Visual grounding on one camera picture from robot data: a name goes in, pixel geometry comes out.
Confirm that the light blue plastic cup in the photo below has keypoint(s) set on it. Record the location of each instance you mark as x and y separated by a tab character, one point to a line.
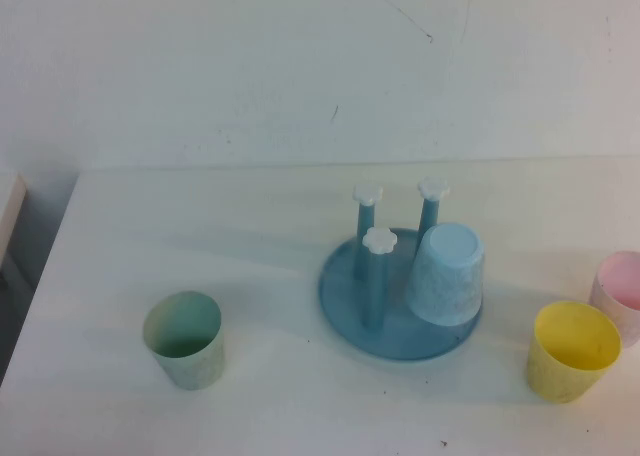
445	286

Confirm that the blue cup stand white caps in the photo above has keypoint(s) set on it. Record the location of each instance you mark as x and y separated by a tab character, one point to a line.
350	296

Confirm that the green plastic cup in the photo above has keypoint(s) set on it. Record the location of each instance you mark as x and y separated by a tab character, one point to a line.
190	371

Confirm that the yellow plastic cup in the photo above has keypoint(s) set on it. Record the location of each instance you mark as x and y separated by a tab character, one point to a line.
555	376

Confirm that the pink plastic cup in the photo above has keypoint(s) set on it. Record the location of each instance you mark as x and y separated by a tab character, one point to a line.
617	281

